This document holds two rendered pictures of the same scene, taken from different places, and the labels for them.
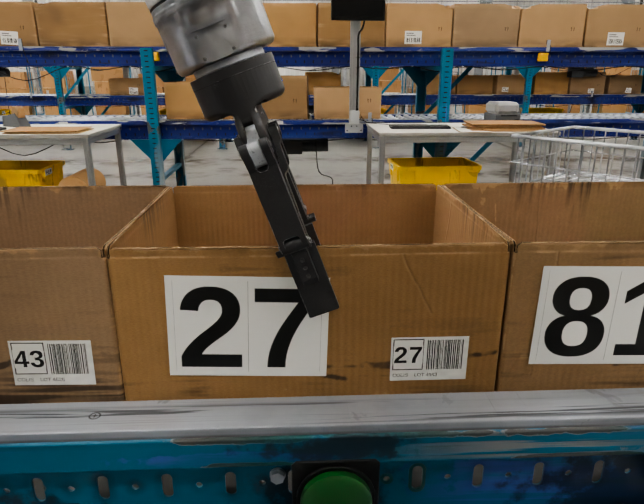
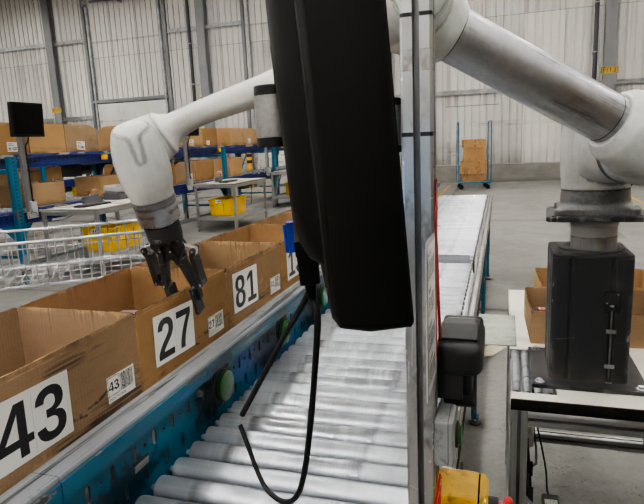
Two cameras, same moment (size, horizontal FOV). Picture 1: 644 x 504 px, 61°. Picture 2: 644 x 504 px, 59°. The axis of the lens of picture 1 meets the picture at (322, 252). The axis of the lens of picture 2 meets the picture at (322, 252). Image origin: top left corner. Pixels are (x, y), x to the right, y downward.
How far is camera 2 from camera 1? 112 cm
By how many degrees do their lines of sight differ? 67
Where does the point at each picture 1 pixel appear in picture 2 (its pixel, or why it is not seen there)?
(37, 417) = (135, 407)
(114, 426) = (166, 390)
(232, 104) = (178, 235)
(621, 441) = (266, 325)
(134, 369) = (145, 372)
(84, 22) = not seen: outside the picture
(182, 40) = (167, 215)
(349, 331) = (198, 321)
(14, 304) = (107, 356)
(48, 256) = (118, 324)
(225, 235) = not seen: hidden behind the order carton
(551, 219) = not seen: hidden behind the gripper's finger
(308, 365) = (191, 341)
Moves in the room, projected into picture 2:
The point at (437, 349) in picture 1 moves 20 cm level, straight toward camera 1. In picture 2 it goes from (217, 318) to (280, 329)
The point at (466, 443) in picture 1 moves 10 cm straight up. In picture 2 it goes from (243, 343) to (240, 305)
